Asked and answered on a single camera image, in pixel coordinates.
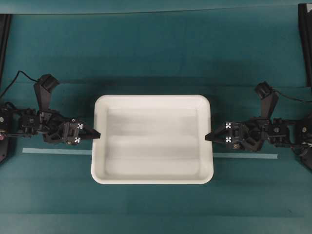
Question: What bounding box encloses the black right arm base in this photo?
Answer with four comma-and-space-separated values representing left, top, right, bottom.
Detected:
293, 144, 312, 171

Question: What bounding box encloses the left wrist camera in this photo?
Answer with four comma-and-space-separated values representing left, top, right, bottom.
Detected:
34, 74, 59, 111

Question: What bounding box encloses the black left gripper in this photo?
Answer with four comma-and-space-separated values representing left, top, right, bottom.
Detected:
38, 111, 101, 145

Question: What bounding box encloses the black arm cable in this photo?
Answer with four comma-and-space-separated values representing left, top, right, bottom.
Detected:
273, 87, 312, 102
0, 70, 39, 98

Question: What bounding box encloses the black left frame post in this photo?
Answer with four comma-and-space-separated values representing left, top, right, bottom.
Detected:
0, 14, 12, 81

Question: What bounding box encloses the black frame post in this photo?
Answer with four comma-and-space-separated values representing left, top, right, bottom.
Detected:
0, 14, 12, 81
298, 2, 312, 87

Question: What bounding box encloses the black right frame post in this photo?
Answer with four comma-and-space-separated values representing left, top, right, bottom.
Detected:
298, 2, 312, 87

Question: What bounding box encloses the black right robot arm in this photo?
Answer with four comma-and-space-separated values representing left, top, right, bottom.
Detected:
205, 117, 312, 152

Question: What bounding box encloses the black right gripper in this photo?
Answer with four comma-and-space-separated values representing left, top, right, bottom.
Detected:
205, 117, 271, 151

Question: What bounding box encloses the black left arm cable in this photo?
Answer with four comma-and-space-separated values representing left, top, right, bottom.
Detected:
0, 70, 39, 98

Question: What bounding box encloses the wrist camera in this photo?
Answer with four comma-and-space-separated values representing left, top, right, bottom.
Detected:
254, 82, 279, 119
34, 74, 59, 111

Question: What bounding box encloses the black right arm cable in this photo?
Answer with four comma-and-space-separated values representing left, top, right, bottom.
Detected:
273, 87, 312, 102

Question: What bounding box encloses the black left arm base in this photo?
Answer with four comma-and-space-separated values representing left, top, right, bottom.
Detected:
0, 132, 10, 163

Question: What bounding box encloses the teal table mat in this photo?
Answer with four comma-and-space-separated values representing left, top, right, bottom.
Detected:
0, 0, 312, 234

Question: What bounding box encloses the light blue tape strip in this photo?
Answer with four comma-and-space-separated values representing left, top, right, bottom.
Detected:
22, 148, 278, 159

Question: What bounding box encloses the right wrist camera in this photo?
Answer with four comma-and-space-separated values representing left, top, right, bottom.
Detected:
254, 82, 279, 119

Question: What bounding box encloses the white plastic tray case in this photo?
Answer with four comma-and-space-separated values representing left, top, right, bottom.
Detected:
91, 95, 214, 184

